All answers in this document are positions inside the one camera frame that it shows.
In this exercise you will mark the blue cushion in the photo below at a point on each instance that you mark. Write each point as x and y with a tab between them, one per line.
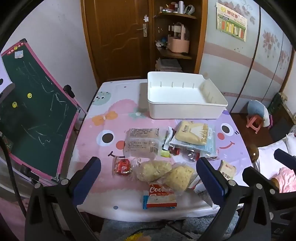
255	107

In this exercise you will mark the stack of papers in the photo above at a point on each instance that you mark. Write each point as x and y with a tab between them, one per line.
168	64

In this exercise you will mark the red dates packet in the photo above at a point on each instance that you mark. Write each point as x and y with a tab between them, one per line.
175	150

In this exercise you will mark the red white cookie packet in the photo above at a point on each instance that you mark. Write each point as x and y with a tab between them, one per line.
159	198

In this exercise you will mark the dark green bag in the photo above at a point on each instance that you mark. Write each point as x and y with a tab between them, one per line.
279	102

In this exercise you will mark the white pillow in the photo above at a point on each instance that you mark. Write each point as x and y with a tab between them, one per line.
266	157

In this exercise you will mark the pink cloth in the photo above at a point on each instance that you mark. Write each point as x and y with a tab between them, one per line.
286	178

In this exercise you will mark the dark floor mat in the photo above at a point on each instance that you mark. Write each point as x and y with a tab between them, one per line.
281	133

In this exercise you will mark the green snack packet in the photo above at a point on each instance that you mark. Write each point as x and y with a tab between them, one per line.
165	153

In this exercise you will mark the pink plastic stool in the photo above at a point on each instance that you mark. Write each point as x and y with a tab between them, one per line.
254	121

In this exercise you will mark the pink framed green chalkboard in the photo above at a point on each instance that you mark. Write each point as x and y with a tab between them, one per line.
34	111

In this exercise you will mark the wall poster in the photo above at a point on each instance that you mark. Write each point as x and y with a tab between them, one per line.
231	23

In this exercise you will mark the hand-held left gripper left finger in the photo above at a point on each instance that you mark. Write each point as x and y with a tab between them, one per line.
89	179

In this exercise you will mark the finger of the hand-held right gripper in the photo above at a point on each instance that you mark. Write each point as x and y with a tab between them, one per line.
256	178
285	158

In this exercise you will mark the pink basket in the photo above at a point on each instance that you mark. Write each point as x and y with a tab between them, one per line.
178	45

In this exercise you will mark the floral sliding wardrobe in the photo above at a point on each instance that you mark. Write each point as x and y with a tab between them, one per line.
231	69

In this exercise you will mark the yellow crisp cake bag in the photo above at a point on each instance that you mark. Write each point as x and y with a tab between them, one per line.
179	177
152	171

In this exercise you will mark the beige snack packet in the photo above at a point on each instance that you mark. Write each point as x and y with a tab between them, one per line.
227	169

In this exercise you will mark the light blue snack packet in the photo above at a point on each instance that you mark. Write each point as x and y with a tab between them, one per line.
209	148

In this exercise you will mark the brown wooden door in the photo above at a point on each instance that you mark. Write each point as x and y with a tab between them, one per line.
115	46

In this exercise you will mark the wooden bed post knob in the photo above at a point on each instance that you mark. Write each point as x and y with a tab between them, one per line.
253	153

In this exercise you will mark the red round snack packet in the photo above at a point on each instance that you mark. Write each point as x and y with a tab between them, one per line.
122	168

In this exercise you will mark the clear bread packet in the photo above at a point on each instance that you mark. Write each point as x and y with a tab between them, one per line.
141	143

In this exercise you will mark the cartoon printed table cover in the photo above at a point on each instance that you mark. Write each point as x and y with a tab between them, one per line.
111	120

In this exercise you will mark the white plastic bin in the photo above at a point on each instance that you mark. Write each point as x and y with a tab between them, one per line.
175	95

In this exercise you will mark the yellow snack packet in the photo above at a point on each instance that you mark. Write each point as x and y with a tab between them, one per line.
189	134

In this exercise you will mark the wooden corner shelf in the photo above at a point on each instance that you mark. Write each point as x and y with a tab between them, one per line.
201	46

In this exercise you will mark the white door hook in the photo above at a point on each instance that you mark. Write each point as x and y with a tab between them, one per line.
145	18

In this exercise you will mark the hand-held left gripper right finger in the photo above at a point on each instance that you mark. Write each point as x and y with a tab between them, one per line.
211	183

